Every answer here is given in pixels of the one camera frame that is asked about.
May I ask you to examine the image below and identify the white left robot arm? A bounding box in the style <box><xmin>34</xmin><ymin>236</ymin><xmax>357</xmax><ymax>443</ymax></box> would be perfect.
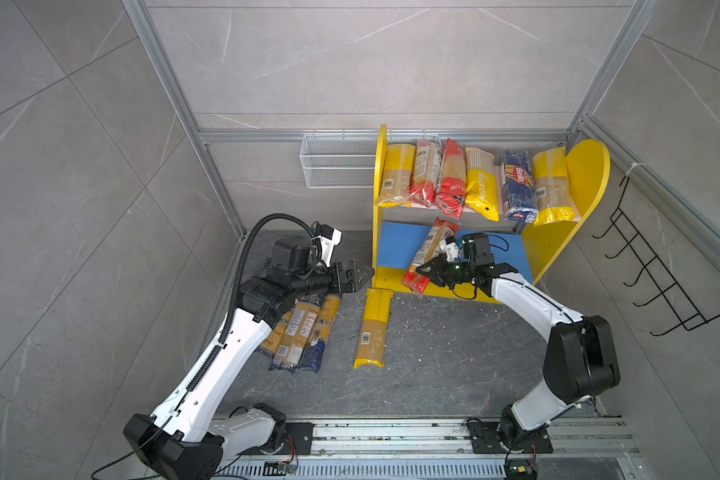
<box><xmin>124</xmin><ymin>235</ymin><xmax>374</xmax><ymax>479</ymax></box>

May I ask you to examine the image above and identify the long yellow spaghetti bag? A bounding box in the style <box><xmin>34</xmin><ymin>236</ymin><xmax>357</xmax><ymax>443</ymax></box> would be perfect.
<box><xmin>533</xmin><ymin>147</ymin><xmax>579</xmax><ymax>226</ymax></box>

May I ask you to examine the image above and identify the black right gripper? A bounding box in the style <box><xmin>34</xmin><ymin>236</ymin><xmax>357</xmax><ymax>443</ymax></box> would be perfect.
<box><xmin>416</xmin><ymin>254</ymin><xmax>476</xmax><ymax>289</ymax></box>

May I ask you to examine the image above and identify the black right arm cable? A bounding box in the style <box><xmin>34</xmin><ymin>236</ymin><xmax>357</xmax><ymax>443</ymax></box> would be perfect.
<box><xmin>449</xmin><ymin>232</ymin><xmax>601</xmax><ymax>451</ymax></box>

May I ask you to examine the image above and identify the yellow topped spaghetti bag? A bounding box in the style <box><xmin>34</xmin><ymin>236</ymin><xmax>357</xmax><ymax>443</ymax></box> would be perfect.
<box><xmin>377</xmin><ymin>144</ymin><xmax>416</xmax><ymax>208</ymax></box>

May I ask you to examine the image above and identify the blue Ankara spaghetti bag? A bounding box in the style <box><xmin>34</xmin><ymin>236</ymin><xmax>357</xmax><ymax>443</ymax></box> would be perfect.
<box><xmin>257</xmin><ymin>311</ymin><xmax>293</xmax><ymax>358</ymax></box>

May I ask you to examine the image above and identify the red clear spaghetti bag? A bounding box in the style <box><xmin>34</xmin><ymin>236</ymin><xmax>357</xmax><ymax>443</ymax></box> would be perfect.
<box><xmin>401</xmin><ymin>218</ymin><xmax>460</xmax><ymax>298</ymax></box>

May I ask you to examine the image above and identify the red labelled spaghetti bag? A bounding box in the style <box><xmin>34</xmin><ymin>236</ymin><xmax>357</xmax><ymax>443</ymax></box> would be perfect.
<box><xmin>408</xmin><ymin>140</ymin><xmax>443</xmax><ymax>208</ymax></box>

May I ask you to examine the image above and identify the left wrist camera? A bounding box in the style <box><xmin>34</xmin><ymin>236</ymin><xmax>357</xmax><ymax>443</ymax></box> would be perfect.
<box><xmin>312</xmin><ymin>222</ymin><xmax>342</xmax><ymax>267</ymax></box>

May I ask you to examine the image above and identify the white wire mesh basket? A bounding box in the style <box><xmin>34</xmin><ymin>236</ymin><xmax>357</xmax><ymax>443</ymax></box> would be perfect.
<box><xmin>299</xmin><ymin>133</ymin><xmax>442</xmax><ymax>190</ymax></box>

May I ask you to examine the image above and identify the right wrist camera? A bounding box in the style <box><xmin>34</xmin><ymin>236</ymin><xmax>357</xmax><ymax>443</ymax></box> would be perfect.
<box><xmin>438</xmin><ymin>236</ymin><xmax>463</xmax><ymax>263</ymax></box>

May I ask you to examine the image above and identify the yellow shelf with coloured boards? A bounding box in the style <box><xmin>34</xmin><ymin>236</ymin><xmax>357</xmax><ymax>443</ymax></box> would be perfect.
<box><xmin>371</xmin><ymin>140</ymin><xmax>611</xmax><ymax>294</ymax></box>

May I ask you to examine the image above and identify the short yellow spaghetti bag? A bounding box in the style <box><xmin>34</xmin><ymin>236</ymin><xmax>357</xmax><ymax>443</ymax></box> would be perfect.
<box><xmin>353</xmin><ymin>288</ymin><xmax>394</xmax><ymax>369</ymax></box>

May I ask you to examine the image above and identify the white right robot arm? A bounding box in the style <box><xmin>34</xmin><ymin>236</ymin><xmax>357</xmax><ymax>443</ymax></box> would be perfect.
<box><xmin>415</xmin><ymin>233</ymin><xmax>621</xmax><ymax>452</ymax></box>

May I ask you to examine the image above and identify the black corrugated cable conduit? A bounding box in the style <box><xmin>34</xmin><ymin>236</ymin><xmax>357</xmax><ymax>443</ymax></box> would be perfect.
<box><xmin>185</xmin><ymin>213</ymin><xmax>316</xmax><ymax>391</ymax></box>

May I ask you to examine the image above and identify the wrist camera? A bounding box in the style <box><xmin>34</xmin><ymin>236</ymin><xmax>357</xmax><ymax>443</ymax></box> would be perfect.
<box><xmin>312</xmin><ymin>222</ymin><xmax>342</xmax><ymax>267</ymax></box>
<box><xmin>438</xmin><ymin>236</ymin><xmax>463</xmax><ymax>263</ymax></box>

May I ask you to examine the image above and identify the blue Barilla spaghetti box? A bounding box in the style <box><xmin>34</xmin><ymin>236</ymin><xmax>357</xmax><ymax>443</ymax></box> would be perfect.
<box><xmin>501</xmin><ymin>149</ymin><xmax>539</xmax><ymax>224</ymax></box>

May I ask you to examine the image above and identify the black wire hook rack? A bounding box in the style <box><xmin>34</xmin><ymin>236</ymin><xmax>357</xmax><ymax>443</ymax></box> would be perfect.
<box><xmin>592</xmin><ymin>176</ymin><xmax>720</xmax><ymax>338</ymax></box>

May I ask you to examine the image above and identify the yellow Pastatime spaghetti bag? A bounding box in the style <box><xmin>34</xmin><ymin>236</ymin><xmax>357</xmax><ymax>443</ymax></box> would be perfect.
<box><xmin>465</xmin><ymin>148</ymin><xmax>500</xmax><ymax>222</ymax></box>

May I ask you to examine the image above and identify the blue clear spaghetti bag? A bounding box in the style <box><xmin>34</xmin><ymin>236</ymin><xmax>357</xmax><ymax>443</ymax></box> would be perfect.
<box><xmin>270</xmin><ymin>294</ymin><xmax>325</xmax><ymax>372</ymax></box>

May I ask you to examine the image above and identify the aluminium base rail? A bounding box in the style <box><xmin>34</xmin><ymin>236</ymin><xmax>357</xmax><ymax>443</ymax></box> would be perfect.
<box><xmin>137</xmin><ymin>416</ymin><xmax>637</xmax><ymax>480</ymax></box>

